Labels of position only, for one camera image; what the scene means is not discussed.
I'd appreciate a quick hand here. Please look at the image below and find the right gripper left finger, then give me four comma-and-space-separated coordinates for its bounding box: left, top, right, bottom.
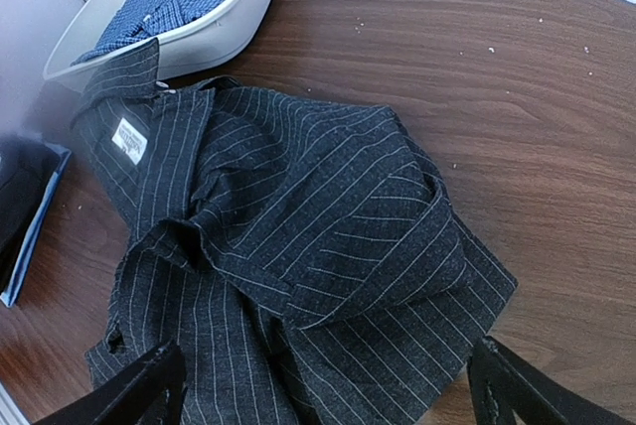
39, 341, 187, 424

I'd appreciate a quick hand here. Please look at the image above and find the white plastic basin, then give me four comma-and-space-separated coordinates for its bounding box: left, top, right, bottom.
43, 0, 271, 92

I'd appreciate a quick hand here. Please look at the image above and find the dark pinstriped long sleeve shirt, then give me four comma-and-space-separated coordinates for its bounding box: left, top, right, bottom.
72, 41, 517, 424

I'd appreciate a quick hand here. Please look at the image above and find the folded light blue shirt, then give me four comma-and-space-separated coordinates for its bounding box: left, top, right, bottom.
1, 139, 71, 308

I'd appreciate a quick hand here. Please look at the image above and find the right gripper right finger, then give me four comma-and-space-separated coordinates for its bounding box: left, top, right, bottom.
467, 336, 629, 425

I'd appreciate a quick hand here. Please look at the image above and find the folded black shirt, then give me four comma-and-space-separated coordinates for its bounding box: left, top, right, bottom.
1, 135, 59, 266

